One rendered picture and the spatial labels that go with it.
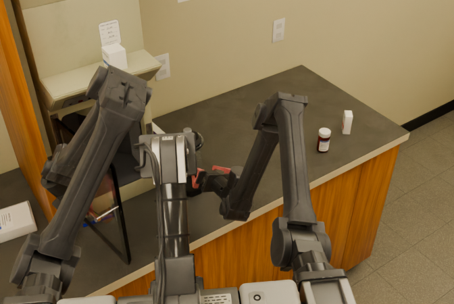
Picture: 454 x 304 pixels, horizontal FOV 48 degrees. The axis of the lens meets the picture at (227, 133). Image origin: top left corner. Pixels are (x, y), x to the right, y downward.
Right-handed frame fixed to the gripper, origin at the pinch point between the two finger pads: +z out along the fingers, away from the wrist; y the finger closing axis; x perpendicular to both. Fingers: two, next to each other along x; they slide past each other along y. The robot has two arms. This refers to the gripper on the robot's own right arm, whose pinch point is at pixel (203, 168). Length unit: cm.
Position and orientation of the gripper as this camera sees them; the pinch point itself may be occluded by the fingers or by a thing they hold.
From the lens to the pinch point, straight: 170.1
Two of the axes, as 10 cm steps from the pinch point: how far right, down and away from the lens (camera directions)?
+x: -3.3, 8.8, 3.4
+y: -7.6, -0.2, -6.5
